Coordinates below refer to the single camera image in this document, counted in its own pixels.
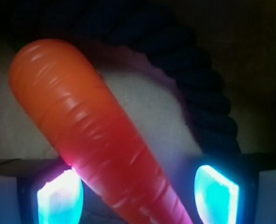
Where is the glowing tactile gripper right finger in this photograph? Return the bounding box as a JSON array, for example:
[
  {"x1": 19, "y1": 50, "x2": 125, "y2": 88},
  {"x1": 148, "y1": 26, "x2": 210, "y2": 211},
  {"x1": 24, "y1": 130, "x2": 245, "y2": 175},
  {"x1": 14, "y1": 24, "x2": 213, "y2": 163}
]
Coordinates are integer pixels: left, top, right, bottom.
[{"x1": 175, "y1": 153, "x2": 276, "y2": 224}]

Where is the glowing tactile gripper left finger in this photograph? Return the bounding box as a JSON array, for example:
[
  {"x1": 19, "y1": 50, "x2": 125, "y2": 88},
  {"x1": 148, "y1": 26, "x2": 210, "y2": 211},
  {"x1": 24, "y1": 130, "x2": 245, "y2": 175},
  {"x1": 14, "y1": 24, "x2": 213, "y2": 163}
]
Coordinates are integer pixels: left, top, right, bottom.
[{"x1": 0, "y1": 159, "x2": 84, "y2": 224}]

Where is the orange plastic carrot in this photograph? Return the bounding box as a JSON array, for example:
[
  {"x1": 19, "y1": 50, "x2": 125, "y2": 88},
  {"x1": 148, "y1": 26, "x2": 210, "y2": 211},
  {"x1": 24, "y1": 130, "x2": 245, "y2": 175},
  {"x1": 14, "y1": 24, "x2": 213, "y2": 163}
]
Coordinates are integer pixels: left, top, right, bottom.
[{"x1": 9, "y1": 39, "x2": 192, "y2": 224}]

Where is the dark braided rope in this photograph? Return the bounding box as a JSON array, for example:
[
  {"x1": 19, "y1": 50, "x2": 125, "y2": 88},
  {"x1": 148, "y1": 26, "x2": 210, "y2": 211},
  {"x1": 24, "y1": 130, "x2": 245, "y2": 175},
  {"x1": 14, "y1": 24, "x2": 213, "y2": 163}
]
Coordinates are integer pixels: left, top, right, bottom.
[{"x1": 58, "y1": 14, "x2": 241, "y2": 156}]

